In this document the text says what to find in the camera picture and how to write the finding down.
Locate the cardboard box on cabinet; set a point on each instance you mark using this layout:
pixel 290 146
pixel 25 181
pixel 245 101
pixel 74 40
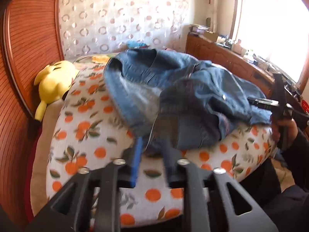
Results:
pixel 211 36

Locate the window with wooden frame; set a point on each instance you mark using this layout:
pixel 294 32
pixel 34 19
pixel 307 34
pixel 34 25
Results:
pixel 277 31

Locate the circle pattern sheer curtain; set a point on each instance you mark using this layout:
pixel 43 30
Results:
pixel 105 26

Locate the beige window curtain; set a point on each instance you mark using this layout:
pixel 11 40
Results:
pixel 213 8

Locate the yellow Pikachu plush toy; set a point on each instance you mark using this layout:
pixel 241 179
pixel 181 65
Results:
pixel 53 82

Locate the orange print bed sheet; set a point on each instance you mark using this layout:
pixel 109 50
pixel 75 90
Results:
pixel 90 133

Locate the wooden slatted wardrobe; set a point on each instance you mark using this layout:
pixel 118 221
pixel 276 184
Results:
pixel 29 41

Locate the floral pink blanket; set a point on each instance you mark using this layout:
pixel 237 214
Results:
pixel 97 59

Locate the person right hand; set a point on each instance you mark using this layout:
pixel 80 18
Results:
pixel 284 131

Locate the blue denim jeans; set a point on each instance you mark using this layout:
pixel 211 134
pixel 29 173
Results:
pixel 167 94

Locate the long wooden sideboard cabinet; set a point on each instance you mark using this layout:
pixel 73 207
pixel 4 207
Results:
pixel 201 48

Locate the box with teal cloth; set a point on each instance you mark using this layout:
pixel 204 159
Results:
pixel 131 44

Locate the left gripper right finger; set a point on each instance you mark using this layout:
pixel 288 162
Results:
pixel 212 200

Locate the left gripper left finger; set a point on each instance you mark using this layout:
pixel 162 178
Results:
pixel 70 208

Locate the pink bottle on cabinet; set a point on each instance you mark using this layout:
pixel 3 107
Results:
pixel 237 47

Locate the stack of books papers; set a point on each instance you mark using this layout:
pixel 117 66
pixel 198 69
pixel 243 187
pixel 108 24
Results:
pixel 198 29

